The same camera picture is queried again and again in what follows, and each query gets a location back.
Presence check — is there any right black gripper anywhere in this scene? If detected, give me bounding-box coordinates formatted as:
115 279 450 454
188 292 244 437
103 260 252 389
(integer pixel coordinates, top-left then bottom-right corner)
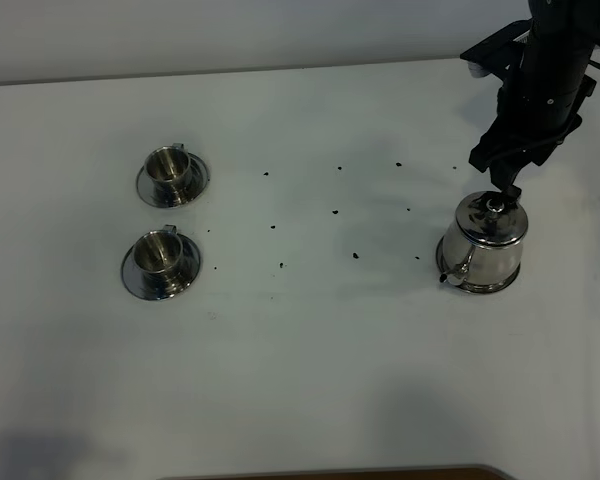
460 17 595 199

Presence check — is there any stainless steel teapot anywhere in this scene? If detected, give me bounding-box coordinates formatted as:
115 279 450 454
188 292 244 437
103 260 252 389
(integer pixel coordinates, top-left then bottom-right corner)
441 191 529 285

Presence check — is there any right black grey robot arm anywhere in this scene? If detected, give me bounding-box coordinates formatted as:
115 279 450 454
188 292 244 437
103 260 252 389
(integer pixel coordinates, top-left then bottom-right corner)
460 0 600 201

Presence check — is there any far stainless steel teacup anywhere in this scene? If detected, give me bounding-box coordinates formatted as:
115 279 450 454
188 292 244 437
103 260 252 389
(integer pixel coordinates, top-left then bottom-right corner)
144 144 193 196

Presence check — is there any stainless steel teacup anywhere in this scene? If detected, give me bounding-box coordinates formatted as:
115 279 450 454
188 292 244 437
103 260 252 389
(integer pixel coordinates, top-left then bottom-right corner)
144 144 193 196
131 225 184 280

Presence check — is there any far stainless steel saucer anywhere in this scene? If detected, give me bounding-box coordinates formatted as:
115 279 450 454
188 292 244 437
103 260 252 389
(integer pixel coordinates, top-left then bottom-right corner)
136 151 210 209

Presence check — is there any stainless steel saucer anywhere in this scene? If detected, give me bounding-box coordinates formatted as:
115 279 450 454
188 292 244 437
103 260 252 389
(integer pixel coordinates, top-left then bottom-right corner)
136 151 210 209
120 233 202 301

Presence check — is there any near stainless steel teacup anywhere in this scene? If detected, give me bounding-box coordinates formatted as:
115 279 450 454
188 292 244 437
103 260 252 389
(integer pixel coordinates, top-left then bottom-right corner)
131 225 184 280

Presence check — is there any near stainless steel saucer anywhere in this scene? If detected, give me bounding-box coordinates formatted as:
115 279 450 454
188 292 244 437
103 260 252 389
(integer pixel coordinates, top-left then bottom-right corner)
120 233 202 301

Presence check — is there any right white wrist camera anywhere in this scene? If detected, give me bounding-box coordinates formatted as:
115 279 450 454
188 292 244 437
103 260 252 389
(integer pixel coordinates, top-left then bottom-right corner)
468 32 529 78

